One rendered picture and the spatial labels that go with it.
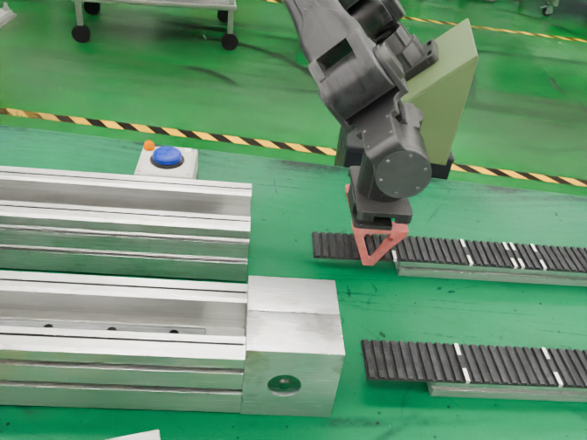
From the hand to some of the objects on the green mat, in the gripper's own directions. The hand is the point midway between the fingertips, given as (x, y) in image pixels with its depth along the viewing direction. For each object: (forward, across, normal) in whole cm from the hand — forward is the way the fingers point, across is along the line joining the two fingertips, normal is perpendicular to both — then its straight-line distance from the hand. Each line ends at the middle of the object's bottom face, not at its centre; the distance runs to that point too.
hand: (366, 246), depth 76 cm
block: (+3, -18, +11) cm, 21 cm away
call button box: (+3, +12, +28) cm, 30 cm away
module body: (+3, 0, +55) cm, 56 cm away
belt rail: (+3, 0, -53) cm, 53 cm away
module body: (+3, -19, +55) cm, 59 cm away
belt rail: (+3, -19, -53) cm, 56 cm away
